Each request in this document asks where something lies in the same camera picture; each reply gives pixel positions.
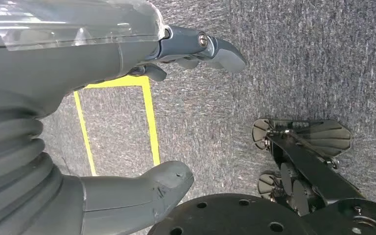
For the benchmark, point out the yellow floor tape square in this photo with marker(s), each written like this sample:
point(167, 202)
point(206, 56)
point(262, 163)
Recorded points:
point(151, 123)

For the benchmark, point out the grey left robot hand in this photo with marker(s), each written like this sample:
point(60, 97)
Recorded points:
point(61, 58)

